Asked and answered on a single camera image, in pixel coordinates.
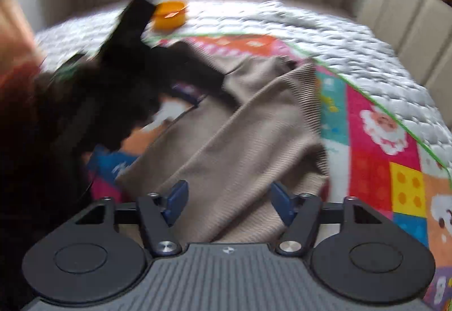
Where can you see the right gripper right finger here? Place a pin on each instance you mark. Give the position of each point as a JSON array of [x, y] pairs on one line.
[[301, 217]]

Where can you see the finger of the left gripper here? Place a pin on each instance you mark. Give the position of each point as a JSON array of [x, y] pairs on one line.
[[133, 21], [180, 63]]

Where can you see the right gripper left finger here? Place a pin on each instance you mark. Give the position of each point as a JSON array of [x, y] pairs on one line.
[[157, 215]]

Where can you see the beige striped knit sweater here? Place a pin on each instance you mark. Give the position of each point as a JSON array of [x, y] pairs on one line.
[[230, 156]]

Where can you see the orange plastic round container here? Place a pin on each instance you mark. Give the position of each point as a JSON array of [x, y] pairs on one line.
[[169, 15]]

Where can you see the colourful cartoon play mat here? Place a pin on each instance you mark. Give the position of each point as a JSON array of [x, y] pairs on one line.
[[370, 156]]

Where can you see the white quilted mattress pad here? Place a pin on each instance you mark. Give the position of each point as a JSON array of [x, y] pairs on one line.
[[351, 50]]

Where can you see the beige padded headboard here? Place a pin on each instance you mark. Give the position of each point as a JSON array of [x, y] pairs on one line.
[[419, 32]]

